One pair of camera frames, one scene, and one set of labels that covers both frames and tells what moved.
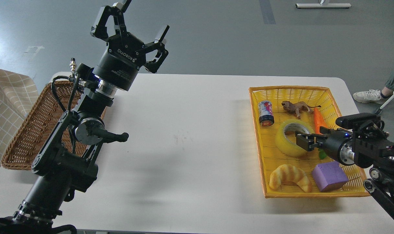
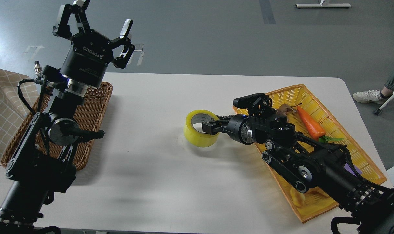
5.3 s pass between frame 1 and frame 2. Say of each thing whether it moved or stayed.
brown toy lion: moved
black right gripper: moved
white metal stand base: stayed
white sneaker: stayed
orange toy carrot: moved
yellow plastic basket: moved
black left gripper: moved
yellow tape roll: moved
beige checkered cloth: stayed
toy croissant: moved
